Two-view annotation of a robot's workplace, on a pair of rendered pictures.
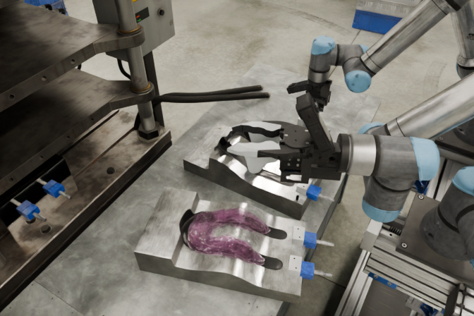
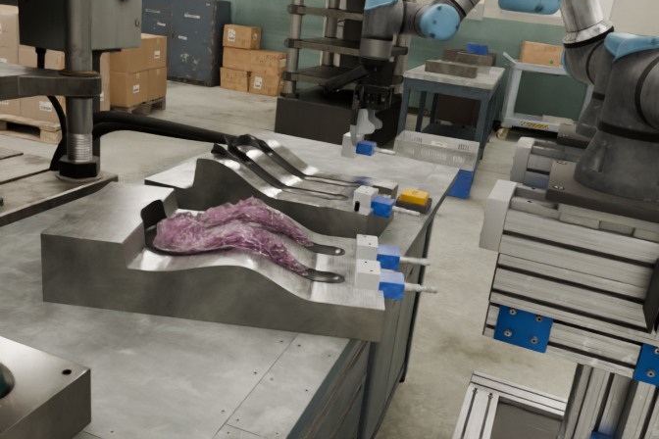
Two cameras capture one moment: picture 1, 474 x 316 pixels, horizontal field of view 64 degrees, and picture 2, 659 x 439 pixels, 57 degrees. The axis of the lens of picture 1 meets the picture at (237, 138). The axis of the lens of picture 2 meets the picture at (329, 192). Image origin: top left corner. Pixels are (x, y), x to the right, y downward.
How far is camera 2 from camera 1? 70 cm
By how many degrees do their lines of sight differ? 27
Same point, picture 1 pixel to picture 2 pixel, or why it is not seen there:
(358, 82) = (442, 18)
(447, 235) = (624, 152)
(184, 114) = not seen: hidden behind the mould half
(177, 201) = (136, 194)
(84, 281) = not seen: outside the picture
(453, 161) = not seen: hidden behind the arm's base
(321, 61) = (381, 18)
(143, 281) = (49, 314)
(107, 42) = not seen: outside the picture
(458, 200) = (631, 71)
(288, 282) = (359, 296)
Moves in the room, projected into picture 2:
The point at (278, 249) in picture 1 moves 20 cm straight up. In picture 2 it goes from (331, 264) to (346, 146)
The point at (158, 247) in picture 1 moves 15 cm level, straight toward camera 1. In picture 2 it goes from (95, 231) to (118, 274)
